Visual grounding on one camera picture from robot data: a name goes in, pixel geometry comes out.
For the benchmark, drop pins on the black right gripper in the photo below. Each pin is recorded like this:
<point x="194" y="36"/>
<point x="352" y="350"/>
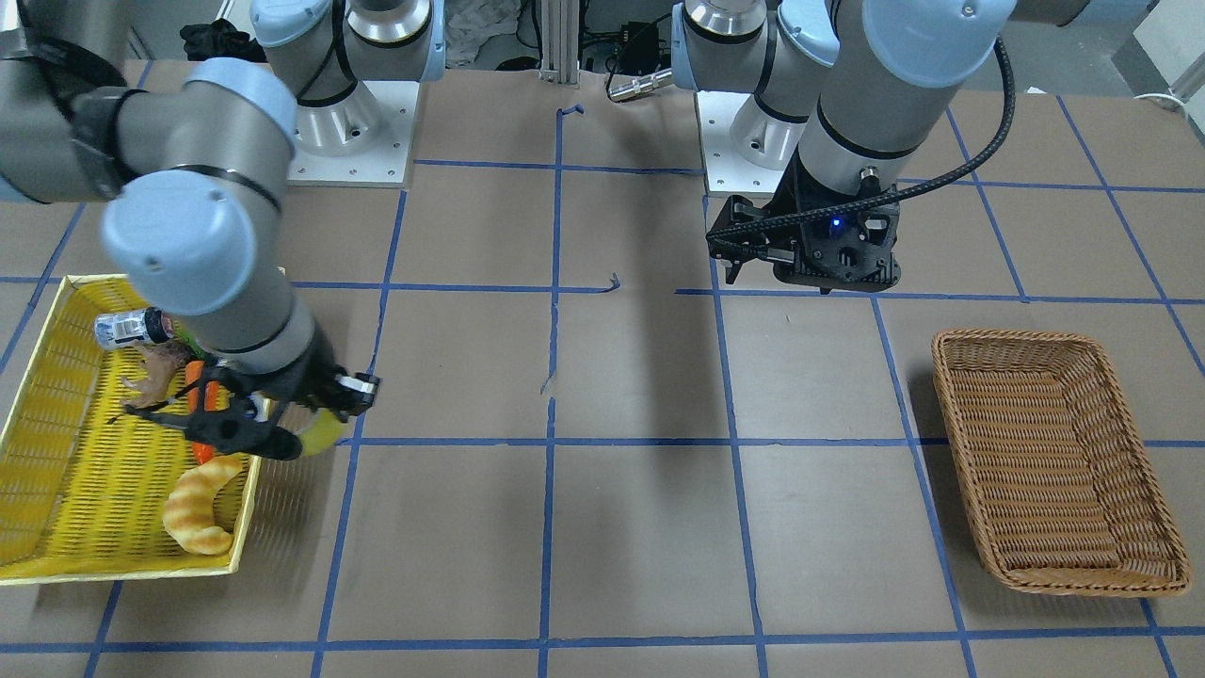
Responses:
<point x="299" y="380"/>

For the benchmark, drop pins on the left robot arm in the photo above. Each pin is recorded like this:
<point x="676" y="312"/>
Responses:
<point x="863" y="83"/>

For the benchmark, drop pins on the brown toy root figure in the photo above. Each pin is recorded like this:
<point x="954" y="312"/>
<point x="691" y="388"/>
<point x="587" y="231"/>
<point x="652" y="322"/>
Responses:
<point x="161" y="364"/>

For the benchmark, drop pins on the orange toy carrot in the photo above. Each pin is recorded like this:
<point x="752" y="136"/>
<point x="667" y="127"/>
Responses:
<point x="201" y="398"/>

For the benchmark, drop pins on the black glove cloth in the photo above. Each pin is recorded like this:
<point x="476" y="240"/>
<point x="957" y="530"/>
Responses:
<point x="220" y="38"/>

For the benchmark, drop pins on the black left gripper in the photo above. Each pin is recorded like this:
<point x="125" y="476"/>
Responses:
<point x="787" y="218"/>

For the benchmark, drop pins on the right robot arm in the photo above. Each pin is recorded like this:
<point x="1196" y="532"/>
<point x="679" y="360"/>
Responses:
<point x="193" y="182"/>

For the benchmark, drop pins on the brown wicker basket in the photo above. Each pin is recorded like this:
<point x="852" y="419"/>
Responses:
<point x="1055" y="481"/>

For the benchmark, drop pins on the toy croissant bread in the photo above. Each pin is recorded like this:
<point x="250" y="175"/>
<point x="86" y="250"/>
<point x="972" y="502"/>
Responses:
<point x="189" y="515"/>

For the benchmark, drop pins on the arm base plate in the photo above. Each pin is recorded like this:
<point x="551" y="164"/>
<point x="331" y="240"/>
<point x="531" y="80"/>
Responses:
<point x="358" y="151"/>
<point x="745" y="151"/>

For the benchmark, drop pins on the aluminium frame post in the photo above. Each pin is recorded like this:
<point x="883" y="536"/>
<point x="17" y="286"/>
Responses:
<point x="560" y="42"/>

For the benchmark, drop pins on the yellow woven basket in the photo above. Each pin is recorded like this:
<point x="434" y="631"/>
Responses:
<point x="83" y="488"/>

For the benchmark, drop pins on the small labelled bottle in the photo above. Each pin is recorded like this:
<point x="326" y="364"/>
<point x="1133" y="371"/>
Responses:
<point x="146" y="326"/>

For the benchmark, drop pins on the yellow tape roll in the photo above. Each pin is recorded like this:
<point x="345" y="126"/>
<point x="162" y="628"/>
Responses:
<point x="316" y="431"/>

